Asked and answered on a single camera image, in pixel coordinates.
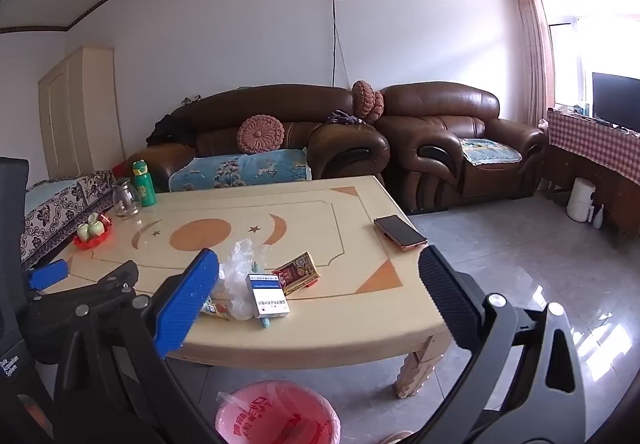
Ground glass jar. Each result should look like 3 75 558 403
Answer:
111 178 142 220

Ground brown leather sofa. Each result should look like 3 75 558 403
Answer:
122 84 391 192

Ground teal toy sword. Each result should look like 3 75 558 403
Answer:
251 260 274 330

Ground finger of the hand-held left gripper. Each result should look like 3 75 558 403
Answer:
95 260 141 297
27 259 70 291

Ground cream wardrobe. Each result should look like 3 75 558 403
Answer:
37 45 126 180

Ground red checkered cloth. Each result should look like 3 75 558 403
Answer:
546 108 640 185

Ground bin with pink bag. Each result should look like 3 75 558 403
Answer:
215 380 343 444

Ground white appliance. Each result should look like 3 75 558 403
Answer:
566 177 596 223

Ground black television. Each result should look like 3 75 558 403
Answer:
591 72 640 134

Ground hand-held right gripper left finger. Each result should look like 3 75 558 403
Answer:
52 248 223 444

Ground window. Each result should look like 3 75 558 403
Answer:
530 0 640 125

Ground green water bottle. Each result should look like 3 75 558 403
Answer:
131 159 157 208

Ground black wall cable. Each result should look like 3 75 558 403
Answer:
327 0 353 90

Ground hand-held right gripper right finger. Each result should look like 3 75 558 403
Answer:
418 245 587 444

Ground colourful candy wrapper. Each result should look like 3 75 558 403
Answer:
200 301 232 321

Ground blue seat pad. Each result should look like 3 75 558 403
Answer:
459 138 523 166

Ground dark wooden cabinet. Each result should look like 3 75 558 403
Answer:
542 144 640 250

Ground clear plastic bag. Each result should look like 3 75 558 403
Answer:
215 239 273 321

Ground red gold cigarette box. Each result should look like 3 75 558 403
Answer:
271 251 321 296

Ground red tray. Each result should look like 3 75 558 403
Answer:
72 219 113 251

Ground pink curtain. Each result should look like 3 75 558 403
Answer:
512 0 557 125

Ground dark clothes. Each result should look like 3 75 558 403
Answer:
146 113 198 147

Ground beige coffee table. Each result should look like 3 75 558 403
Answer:
42 175 458 400

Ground smartphone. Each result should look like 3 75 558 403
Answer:
373 215 429 252

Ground purple cloth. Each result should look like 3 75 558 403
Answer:
325 110 368 126

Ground brown leather armchair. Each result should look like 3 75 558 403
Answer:
375 82 548 215

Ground white blue medicine box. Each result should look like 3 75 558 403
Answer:
246 273 292 320

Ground black floral bed cover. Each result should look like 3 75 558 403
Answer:
20 170 117 270

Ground blue patterned blanket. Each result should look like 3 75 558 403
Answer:
168 148 313 192

